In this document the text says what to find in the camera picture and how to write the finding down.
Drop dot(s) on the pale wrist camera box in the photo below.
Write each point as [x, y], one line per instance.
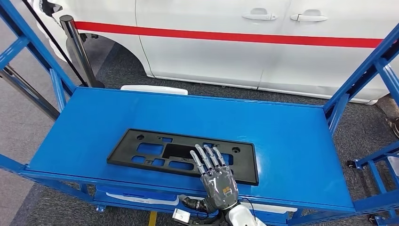
[180, 216]

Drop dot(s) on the blue metal shelf rack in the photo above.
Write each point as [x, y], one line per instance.
[296, 140]
[377, 177]

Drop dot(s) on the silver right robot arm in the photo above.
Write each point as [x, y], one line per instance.
[243, 218]

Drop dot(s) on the small blue plastic bin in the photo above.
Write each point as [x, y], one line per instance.
[140, 196]

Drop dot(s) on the black plastic plate frame part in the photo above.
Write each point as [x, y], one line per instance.
[124, 153]

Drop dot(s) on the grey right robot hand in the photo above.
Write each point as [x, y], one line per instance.
[219, 190]

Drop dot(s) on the white car with red stripe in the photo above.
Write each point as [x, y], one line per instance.
[202, 53]

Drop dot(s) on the white flat panel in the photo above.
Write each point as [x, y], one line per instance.
[156, 89]

